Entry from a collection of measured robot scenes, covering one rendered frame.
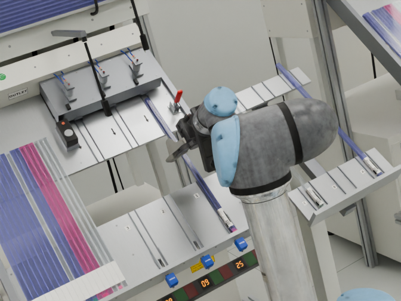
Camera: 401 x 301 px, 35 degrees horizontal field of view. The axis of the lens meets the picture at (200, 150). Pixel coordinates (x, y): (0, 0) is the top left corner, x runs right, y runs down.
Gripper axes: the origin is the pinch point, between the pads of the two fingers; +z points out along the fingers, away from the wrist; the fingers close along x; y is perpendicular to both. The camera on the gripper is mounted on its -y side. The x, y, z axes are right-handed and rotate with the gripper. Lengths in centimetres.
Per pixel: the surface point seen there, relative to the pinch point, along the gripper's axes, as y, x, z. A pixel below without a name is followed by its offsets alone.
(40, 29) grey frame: 53, 21, 6
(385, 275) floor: -66, -81, 71
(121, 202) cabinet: 8, 5, 75
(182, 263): -26.6, 17.8, -3.8
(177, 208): -12.3, 10.2, 1.8
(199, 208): -15.2, 4.7, 1.1
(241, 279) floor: -41, -39, 113
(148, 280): -26.8, 27.7, -3.1
